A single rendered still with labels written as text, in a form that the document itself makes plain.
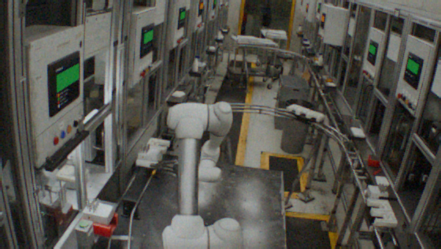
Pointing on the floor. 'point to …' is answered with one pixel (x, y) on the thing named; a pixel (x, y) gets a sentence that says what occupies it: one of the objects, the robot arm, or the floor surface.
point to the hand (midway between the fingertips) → (155, 165)
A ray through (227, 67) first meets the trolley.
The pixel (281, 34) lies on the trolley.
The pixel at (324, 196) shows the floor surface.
